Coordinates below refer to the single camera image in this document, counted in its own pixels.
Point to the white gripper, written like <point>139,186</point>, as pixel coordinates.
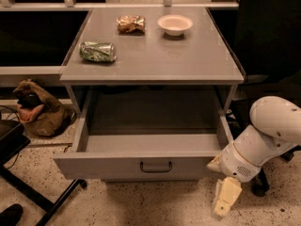
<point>237,161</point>

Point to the grey top drawer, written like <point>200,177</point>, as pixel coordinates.
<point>116,132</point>

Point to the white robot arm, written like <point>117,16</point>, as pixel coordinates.
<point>275,129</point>

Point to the grey cabinet with top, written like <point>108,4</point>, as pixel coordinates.
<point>153,60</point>

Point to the black office chair right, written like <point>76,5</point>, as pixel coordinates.
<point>267,42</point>

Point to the white paper bowl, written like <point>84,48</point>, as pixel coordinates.
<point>175,25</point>

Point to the crumpled gold chip bag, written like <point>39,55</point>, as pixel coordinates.
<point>130,24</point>

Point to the crushed green soda can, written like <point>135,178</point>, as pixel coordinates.
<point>97,52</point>

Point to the brown canvas bag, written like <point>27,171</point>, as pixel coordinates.
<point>41,114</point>

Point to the black chair base left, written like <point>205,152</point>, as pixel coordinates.
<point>21,169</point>

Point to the black shoe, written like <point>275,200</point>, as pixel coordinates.
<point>12,215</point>

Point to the black drawer handle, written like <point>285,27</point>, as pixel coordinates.
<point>154,168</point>

